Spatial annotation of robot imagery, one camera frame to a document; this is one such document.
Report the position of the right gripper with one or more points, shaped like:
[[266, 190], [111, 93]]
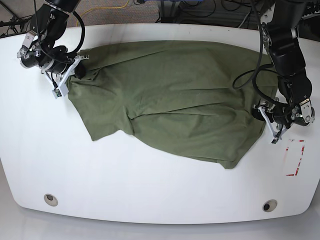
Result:
[[58, 63]]

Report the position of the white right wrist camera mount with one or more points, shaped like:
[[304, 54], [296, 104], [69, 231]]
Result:
[[58, 81]]

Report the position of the left grey table grommet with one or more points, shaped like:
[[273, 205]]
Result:
[[51, 200]]

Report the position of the green T-shirt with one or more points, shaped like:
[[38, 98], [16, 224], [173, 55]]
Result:
[[174, 96]]

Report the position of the grey table grommet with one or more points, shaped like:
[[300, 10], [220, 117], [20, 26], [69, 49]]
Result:
[[51, 200], [269, 205]]

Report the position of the red tape rectangle marking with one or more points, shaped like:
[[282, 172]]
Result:
[[293, 157]]

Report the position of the black tripod stand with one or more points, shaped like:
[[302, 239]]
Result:
[[16, 25]]

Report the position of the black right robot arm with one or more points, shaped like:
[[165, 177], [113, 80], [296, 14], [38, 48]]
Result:
[[47, 25]]

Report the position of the right grey table grommet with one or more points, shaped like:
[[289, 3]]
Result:
[[269, 205]]

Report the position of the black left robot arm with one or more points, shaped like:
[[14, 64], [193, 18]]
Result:
[[277, 25]]

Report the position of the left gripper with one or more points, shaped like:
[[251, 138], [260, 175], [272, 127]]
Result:
[[280, 114]]

